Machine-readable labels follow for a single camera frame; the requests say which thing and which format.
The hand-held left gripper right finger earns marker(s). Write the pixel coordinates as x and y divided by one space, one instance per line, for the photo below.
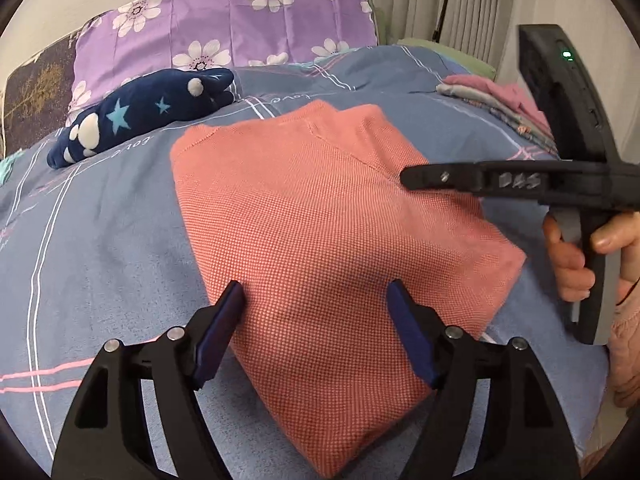
412 330

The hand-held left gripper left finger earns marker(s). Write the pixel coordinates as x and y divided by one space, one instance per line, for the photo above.
217 330

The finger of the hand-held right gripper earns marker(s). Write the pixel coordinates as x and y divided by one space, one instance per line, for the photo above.
465 177

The salmon knit shirt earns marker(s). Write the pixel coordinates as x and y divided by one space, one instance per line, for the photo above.
310 220

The stack of folded clothes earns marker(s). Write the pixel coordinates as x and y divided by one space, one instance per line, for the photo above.
500 92

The person's right hand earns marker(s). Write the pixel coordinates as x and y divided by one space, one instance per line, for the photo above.
567 270

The green cloth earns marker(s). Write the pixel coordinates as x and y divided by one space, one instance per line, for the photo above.
450 47

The blue-grey plaid bed sheet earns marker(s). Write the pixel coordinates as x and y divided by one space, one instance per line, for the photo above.
100 260

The white curtain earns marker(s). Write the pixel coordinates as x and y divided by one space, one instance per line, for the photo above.
480 5

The navy star fleece blanket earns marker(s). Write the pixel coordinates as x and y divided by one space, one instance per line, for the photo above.
140 90

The teal patterned blanket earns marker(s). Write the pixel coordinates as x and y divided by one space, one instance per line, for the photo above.
5 167

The purple floral pillow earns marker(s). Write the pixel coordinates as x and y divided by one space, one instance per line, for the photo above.
240 30

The dark tree print pillow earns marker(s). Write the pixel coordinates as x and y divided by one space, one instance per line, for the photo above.
35 90

